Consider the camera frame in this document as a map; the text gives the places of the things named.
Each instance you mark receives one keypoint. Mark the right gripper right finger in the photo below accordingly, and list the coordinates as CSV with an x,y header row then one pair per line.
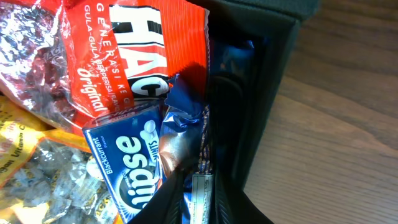
x,y
232,205

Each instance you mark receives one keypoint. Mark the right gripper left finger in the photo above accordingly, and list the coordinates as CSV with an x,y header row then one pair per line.
x,y
164,206

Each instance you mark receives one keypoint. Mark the blue Eclipse mints box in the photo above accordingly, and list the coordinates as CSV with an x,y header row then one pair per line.
x,y
125,145

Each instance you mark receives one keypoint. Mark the purple Dairy Milk bar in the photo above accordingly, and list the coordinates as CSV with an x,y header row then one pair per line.
x,y
184,147

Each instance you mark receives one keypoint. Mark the yellow candy bag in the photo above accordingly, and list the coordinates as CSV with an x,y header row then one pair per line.
x,y
48,175

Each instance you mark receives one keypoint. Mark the red Hacks candy bag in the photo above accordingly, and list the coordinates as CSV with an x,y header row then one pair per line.
x,y
68,62

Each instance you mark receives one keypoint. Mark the dark green gift box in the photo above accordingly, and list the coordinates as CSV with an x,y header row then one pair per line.
x,y
273,27

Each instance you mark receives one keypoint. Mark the blue Oreo pack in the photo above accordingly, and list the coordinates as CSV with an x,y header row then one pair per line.
x,y
233,68

